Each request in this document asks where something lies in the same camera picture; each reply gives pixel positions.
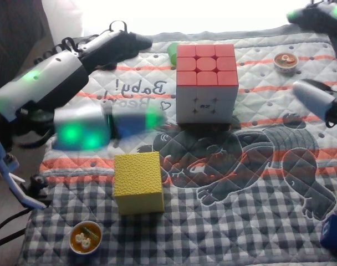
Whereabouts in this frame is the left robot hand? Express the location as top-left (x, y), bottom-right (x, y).
top-left (292, 78), bottom-right (337, 124)

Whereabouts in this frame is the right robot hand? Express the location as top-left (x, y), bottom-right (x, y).
top-left (52, 106), bottom-right (168, 152)

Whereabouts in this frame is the yellow textured block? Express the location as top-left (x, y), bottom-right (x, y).
top-left (113, 151), bottom-right (166, 216)

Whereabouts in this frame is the Rubik's cube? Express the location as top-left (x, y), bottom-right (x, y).
top-left (175, 43), bottom-right (240, 125)

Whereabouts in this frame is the blue object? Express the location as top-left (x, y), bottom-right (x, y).
top-left (319, 213), bottom-right (337, 253)

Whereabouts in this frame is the toy egg soup bowl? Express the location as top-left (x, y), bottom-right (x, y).
top-left (273, 52), bottom-right (298, 74)

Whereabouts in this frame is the toy noodle soup bowl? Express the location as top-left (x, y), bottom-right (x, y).
top-left (68, 221), bottom-right (103, 256)

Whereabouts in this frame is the green toy cylinder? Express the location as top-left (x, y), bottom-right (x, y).
top-left (166, 42), bottom-right (179, 66)

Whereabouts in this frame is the grey quilt with bear print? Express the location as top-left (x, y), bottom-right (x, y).
top-left (17, 24), bottom-right (337, 266)

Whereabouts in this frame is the black cable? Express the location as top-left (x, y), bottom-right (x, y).
top-left (0, 207), bottom-right (32, 236)
top-left (0, 228), bottom-right (27, 246)

